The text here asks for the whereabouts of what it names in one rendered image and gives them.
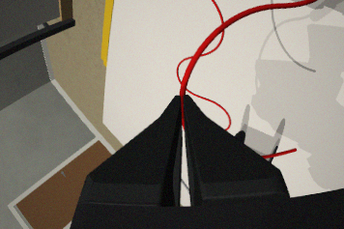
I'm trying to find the red cable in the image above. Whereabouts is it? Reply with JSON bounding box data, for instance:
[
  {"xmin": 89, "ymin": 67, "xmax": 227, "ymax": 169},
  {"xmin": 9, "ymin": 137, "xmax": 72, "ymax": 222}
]
[{"xmin": 177, "ymin": 0, "xmax": 318, "ymax": 158}]

